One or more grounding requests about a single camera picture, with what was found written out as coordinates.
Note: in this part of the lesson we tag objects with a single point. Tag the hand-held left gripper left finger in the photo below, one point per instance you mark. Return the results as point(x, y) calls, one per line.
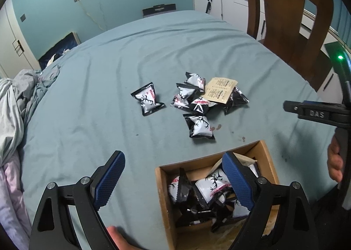
point(108, 181)

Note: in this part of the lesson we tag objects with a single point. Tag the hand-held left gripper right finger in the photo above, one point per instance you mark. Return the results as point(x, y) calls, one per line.
point(237, 181)

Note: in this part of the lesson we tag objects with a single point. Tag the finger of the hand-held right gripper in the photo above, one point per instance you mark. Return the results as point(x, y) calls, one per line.
point(315, 114)
point(318, 102)

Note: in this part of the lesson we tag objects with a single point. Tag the large beige printed pouch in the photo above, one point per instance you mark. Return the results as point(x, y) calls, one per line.
point(245, 161)

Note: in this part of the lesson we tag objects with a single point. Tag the pile of black snack packets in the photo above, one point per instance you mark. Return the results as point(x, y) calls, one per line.
point(208, 187)
point(200, 126)

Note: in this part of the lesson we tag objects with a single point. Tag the brown cardboard box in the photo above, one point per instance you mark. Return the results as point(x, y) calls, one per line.
point(164, 198)

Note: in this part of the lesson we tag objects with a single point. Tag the single antler-print black sachet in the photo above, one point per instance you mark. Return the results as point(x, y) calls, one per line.
point(148, 100)

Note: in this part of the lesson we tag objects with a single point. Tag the beige double sachet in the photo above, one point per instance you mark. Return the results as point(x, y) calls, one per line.
point(220, 89)

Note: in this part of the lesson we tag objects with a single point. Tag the person's right hand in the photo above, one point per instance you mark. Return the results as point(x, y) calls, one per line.
point(335, 159)

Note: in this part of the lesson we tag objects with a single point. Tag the white drawer unit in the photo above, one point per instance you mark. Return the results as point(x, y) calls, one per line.
point(323, 87)

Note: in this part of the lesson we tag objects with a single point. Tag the person's dark clothing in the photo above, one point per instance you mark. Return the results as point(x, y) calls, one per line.
point(326, 211)

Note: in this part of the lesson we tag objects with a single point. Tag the pale lilac sheet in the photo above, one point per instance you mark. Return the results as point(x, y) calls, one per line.
point(13, 198)

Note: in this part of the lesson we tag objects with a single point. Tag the brown wooden chair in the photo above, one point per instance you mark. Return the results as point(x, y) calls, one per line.
point(274, 6)

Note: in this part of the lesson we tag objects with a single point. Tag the crumpled grey blanket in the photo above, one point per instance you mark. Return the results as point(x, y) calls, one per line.
point(19, 102)

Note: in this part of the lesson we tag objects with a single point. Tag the white cabinet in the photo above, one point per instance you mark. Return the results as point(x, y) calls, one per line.
point(233, 3)

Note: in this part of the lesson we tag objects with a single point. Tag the dark framed picture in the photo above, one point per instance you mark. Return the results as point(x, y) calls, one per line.
point(59, 50)

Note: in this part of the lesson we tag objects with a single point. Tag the cream door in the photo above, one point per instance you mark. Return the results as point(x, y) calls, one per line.
point(11, 33)

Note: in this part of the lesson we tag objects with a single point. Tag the grey wall switch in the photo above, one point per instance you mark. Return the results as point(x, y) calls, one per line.
point(23, 18)

